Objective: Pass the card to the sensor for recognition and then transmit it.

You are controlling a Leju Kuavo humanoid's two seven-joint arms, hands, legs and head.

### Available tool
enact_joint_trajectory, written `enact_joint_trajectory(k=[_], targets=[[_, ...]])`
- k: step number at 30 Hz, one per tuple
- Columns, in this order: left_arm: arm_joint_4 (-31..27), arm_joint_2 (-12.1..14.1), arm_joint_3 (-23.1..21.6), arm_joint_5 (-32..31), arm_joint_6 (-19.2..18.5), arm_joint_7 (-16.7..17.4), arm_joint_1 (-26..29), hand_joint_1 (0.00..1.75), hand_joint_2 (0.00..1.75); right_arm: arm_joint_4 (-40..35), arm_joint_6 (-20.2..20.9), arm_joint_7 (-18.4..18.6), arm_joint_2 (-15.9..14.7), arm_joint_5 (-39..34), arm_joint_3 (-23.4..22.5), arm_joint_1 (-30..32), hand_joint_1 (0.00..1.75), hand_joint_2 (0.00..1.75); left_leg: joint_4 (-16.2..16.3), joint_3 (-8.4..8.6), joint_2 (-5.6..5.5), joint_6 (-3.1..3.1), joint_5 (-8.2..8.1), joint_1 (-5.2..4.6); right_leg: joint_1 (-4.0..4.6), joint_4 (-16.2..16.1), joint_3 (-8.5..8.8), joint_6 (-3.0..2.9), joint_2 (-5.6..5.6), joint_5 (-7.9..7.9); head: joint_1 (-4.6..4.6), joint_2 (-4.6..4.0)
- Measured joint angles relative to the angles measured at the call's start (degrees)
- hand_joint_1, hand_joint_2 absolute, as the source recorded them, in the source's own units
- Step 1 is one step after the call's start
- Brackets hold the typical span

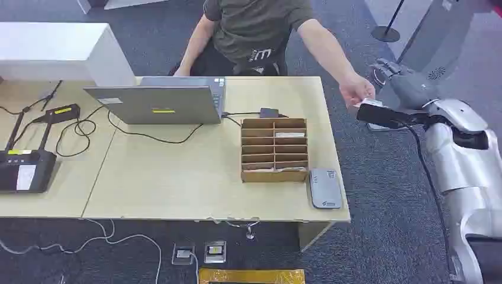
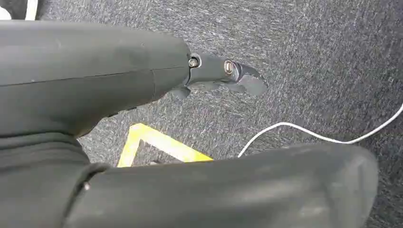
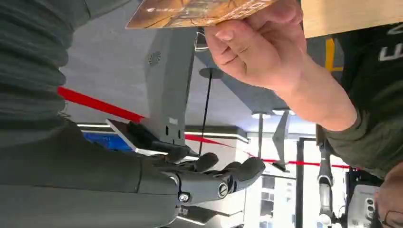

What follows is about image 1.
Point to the white furniture base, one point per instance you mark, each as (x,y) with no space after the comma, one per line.
(117,4)

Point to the pale desk leg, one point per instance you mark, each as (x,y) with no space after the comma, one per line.
(311,235)

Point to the person's right hand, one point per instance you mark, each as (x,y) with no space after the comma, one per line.
(182,71)

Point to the grey floor plate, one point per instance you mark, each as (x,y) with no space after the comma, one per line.
(386,128)

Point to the grey laptop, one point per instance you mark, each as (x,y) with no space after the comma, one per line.
(157,104)

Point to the black document scanner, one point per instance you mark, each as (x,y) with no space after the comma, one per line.
(27,168)

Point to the white card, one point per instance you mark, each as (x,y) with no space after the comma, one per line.
(290,134)
(370,102)

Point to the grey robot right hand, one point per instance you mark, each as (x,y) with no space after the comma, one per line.
(412,88)

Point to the wooden card box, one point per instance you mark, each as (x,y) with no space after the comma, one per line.
(274,155)

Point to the steel floor socket with plug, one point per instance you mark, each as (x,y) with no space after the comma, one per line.
(183,254)

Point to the black stanchion post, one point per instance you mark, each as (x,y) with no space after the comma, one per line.
(386,31)

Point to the person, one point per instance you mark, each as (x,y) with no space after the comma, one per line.
(251,31)

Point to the pale card stack in box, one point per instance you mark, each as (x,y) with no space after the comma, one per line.
(274,169)

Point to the white cabinet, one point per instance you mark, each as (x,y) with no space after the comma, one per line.
(59,51)

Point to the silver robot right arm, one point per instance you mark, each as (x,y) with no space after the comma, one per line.
(459,164)

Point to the white card in box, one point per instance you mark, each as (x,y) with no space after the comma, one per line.
(290,134)

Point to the black usb hub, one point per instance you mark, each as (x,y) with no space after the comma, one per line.
(269,113)

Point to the black wrist-mounted device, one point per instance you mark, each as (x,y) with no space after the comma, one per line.
(386,115)

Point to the person's left hand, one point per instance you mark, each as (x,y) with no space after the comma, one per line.
(357,89)

